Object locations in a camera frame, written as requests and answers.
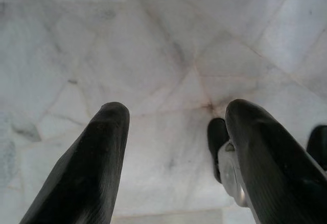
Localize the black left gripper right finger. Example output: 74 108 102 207
224 99 327 224

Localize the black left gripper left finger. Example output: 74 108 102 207
19 101 131 224

